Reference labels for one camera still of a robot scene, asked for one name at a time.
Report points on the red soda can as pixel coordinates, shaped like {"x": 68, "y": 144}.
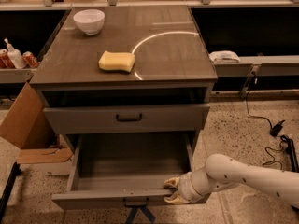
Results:
{"x": 30, "y": 59}

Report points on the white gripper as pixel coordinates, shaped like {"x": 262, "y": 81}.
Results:
{"x": 186, "y": 187}

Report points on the brown cardboard box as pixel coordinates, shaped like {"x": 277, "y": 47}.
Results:
{"x": 26, "y": 127}

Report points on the black power adapter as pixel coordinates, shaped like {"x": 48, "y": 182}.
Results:
{"x": 274, "y": 131}

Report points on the black stand leg left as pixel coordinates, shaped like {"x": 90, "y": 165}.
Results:
{"x": 15, "y": 171}

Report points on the folded white cloth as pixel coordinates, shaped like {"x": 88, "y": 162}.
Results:
{"x": 224, "y": 56}

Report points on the yellow sponge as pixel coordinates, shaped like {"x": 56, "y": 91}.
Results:
{"x": 117, "y": 61}

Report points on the black stand leg right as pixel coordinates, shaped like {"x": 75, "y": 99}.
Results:
{"x": 290, "y": 150}

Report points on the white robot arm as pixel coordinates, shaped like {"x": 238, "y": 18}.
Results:
{"x": 222, "y": 172}

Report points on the grey drawer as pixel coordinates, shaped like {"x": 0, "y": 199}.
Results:
{"x": 127, "y": 119}
{"x": 114, "y": 170}

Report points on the red can at edge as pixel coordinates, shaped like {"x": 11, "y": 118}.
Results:
{"x": 5, "y": 61}

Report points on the white pump bottle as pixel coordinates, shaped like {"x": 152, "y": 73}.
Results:
{"x": 15, "y": 56}

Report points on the grey top drawer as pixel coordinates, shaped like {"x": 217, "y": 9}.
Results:
{"x": 127, "y": 119}

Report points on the white ceramic bowl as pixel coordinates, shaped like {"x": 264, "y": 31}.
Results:
{"x": 90, "y": 21}

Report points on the black stand leg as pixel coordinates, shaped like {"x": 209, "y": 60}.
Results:
{"x": 15, "y": 171}
{"x": 290, "y": 150}

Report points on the grey drawer cabinet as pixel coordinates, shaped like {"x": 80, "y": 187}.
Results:
{"x": 171, "y": 62}

